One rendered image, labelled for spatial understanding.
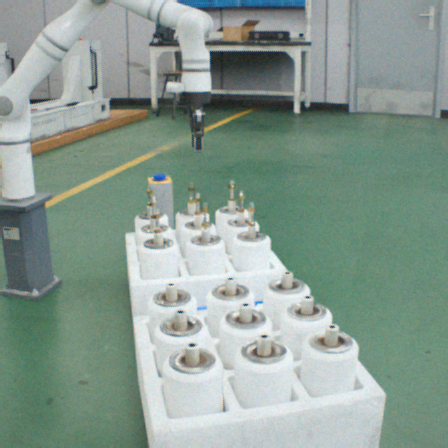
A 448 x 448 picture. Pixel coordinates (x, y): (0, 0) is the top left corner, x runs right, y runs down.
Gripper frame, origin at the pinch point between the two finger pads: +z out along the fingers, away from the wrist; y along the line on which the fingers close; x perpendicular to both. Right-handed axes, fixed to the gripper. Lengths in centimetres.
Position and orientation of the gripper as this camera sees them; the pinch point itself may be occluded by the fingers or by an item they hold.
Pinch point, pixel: (197, 144)
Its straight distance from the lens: 147.2
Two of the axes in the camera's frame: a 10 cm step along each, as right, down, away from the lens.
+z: 0.1, 9.5, 3.1
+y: -1.5, -3.1, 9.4
